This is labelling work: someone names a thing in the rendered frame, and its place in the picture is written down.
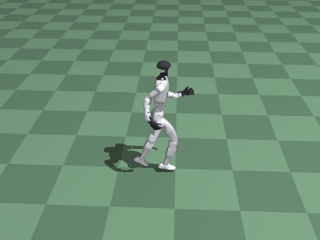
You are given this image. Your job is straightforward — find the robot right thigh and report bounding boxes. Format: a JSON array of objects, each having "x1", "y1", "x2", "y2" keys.
[{"x1": 155, "y1": 116, "x2": 178, "y2": 145}]

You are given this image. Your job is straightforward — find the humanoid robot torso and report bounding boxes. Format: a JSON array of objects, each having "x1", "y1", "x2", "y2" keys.
[{"x1": 151, "y1": 75, "x2": 169, "y2": 122}]

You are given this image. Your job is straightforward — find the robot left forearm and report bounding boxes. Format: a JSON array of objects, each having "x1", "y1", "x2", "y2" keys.
[{"x1": 167, "y1": 91, "x2": 182, "y2": 99}]

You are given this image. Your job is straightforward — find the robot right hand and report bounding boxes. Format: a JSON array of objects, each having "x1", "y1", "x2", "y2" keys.
[{"x1": 148, "y1": 116, "x2": 162, "y2": 130}]

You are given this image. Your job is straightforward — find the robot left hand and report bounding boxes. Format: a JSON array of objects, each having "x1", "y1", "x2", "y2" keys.
[{"x1": 178, "y1": 86, "x2": 194, "y2": 97}]

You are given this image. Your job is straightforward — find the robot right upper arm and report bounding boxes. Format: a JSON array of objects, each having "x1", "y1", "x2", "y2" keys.
[{"x1": 144, "y1": 83, "x2": 165, "y2": 104}]

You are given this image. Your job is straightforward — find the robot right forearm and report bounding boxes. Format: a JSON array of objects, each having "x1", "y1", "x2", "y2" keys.
[{"x1": 143, "y1": 98, "x2": 151, "y2": 122}]

